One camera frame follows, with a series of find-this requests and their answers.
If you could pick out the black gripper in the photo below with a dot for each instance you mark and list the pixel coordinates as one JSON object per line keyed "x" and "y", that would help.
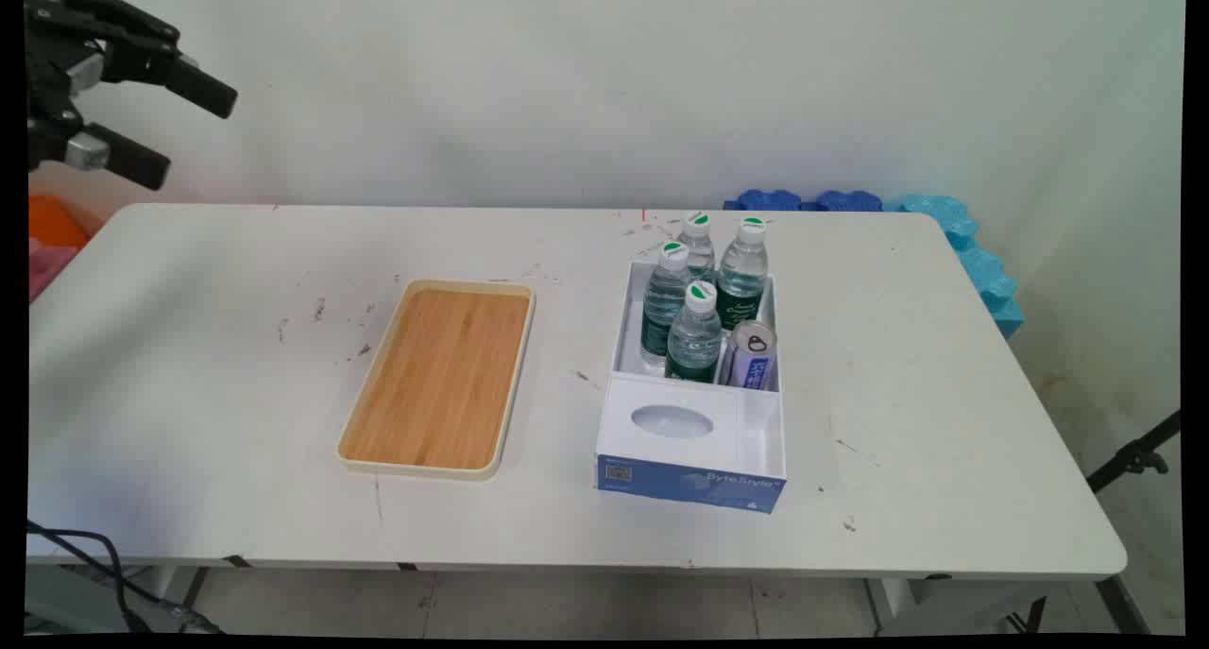
{"x": 47, "y": 73}

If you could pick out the clear water bottle green label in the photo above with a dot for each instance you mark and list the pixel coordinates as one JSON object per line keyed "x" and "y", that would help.
{"x": 661, "y": 309}
{"x": 694, "y": 342}
{"x": 743, "y": 276}
{"x": 700, "y": 243}

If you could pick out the orange object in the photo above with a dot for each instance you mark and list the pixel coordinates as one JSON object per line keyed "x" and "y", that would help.
{"x": 55, "y": 224}

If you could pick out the pink object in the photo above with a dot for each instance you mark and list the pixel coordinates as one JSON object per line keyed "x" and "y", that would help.
{"x": 42, "y": 266}

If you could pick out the wooden tray with cream rim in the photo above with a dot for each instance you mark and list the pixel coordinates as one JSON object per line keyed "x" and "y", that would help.
{"x": 439, "y": 380}

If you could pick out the dark blue foam mat piece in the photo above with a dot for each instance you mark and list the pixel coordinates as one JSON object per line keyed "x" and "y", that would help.
{"x": 848, "y": 200}
{"x": 770, "y": 199}

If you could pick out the purple and white drink can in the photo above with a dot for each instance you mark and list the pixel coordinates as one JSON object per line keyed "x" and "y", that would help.
{"x": 751, "y": 361}

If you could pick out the white and blue cardboard box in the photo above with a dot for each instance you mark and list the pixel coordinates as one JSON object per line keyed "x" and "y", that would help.
{"x": 689, "y": 484}

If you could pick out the light blue foam mat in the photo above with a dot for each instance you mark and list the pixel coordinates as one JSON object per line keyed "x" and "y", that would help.
{"x": 982, "y": 266}

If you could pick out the black tripod leg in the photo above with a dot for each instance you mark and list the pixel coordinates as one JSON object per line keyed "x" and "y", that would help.
{"x": 1133, "y": 458}

